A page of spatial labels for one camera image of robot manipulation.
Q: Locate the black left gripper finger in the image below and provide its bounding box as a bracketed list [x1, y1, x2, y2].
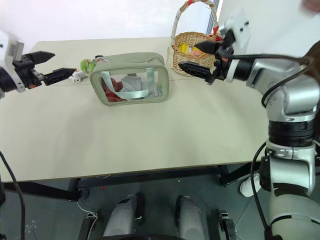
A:
[23, 50, 56, 66]
[43, 67, 76, 87]

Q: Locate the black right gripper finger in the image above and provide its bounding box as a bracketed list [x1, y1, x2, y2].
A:
[178, 62, 214, 85]
[194, 39, 220, 55]

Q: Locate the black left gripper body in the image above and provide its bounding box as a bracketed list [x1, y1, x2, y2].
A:
[12, 54, 48, 90]

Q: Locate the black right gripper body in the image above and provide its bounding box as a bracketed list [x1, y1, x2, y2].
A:
[205, 41, 236, 85]

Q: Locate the dark red cloth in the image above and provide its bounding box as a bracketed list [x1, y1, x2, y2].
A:
[100, 77, 128, 103]

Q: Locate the clear green-trimmed pouch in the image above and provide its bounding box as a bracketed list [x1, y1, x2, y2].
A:
[89, 52, 170, 107]

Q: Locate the orange item in basket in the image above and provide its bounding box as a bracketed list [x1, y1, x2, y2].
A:
[190, 47, 209, 57]

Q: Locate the woven wicker basket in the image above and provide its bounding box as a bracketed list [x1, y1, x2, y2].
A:
[170, 0, 221, 77]

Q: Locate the small white toy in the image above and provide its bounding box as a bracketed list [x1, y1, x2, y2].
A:
[68, 70, 86, 84]

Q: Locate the green plush toy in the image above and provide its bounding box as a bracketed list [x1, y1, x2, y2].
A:
[79, 58, 98, 75]

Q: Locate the person's blurred hand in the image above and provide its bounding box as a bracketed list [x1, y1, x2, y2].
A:
[299, 0, 320, 13]

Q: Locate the white shoe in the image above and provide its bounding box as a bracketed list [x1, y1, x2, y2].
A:
[239, 171, 262, 199]

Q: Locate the grey robot leg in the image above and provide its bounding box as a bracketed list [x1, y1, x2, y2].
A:
[102, 193, 145, 239]
[175, 195, 211, 240]

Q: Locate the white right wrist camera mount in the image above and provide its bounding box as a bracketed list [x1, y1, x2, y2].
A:
[218, 9, 252, 51]

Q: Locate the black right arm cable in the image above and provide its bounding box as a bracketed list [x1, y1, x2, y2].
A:
[223, 52, 315, 109]

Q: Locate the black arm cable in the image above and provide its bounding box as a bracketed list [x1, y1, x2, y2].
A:
[223, 52, 315, 109]
[0, 150, 27, 240]

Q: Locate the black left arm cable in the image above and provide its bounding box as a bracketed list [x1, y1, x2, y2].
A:
[0, 150, 27, 240]

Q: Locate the black table frame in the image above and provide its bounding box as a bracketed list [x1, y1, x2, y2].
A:
[0, 163, 251, 202]

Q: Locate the white thin cable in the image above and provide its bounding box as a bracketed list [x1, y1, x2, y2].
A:
[76, 198, 99, 232]

